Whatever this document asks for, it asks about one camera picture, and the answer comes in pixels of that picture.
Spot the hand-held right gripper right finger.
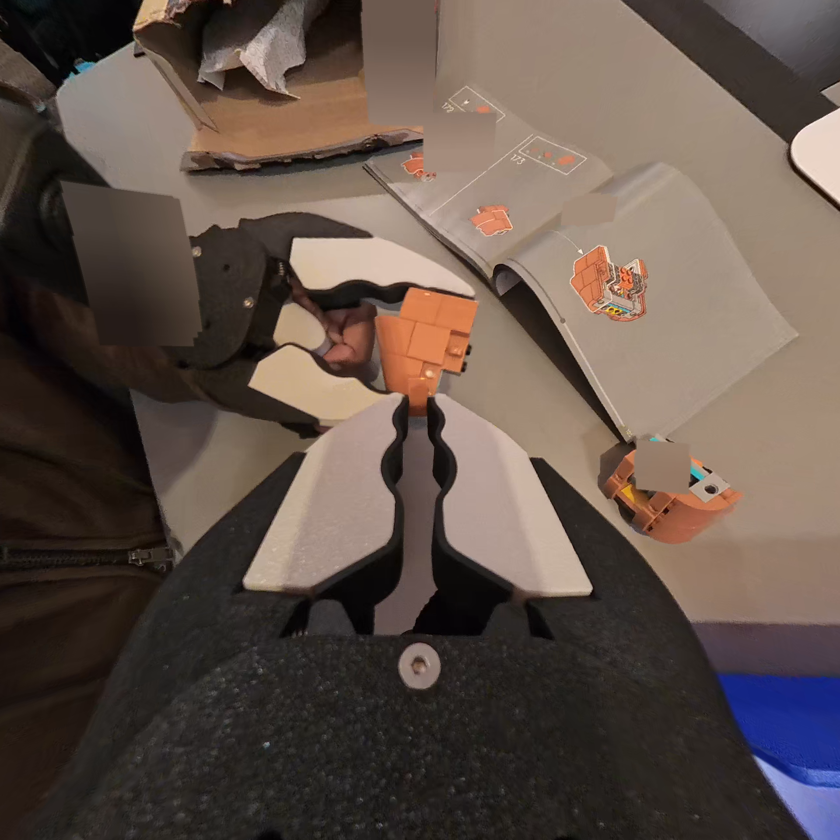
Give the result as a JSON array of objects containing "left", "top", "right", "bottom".
[{"left": 427, "top": 394, "right": 595, "bottom": 598}]

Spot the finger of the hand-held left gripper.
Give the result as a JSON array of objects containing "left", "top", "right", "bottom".
[
  {"left": 289, "top": 236, "right": 476, "bottom": 309},
  {"left": 248, "top": 341, "right": 389, "bottom": 424}
]

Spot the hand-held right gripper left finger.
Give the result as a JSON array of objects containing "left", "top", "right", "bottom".
[{"left": 241, "top": 394, "right": 411, "bottom": 595}]

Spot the brown toy brick assembly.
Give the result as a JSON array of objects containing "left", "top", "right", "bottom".
[{"left": 374, "top": 287, "right": 480, "bottom": 401}]

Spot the brown toy brick vehicle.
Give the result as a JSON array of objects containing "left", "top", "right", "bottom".
[{"left": 600, "top": 438, "right": 744, "bottom": 544}]

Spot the blue plastic bin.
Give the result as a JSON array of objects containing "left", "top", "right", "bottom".
[{"left": 715, "top": 672, "right": 840, "bottom": 788}]

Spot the torn cardboard box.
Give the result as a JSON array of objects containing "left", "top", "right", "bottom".
[{"left": 133, "top": 0, "right": 439, "bottom": 173}]

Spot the open grey booklet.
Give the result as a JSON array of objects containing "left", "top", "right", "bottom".
[{"left": 363, "top": 84, "right": 800, "bottom": 442}]

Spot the crumpled grey paper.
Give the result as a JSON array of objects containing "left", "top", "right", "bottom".
[{"left": 197, "top": 0, "right": 311, "bottom": 99}]

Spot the person's brown jacket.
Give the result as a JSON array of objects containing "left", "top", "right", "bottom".
[{"left": 0, "top": 39, "right": 178, "bottom": 840}]

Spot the white stand with flat base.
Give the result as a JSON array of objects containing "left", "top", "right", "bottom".
[{"left": 789, "top": 108, "right": 840, "bottom": 212}]

